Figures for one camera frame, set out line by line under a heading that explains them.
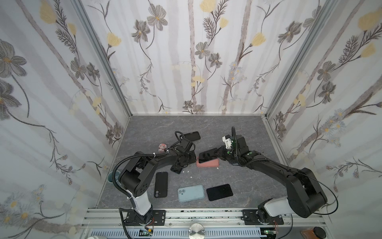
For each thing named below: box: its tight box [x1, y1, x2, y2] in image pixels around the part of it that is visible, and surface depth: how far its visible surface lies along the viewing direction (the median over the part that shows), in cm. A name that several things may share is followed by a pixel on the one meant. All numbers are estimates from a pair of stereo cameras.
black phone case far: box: [183, 131, 201, 142], surface depth 110 cm
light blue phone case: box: [177, 184, 206, 203], surface depth 84 cm
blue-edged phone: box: [170, 164, 184, 174], surface depth 93 cm
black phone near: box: [206, 183, 234, 202], surface depth 84 cm
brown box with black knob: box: [300, 226, 327, 239], surface depth 64 cm
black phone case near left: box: [154, 171, 169, 199], surface depth 89 cm
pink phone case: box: [195, 156, 220, 168], surface depth 94 cm
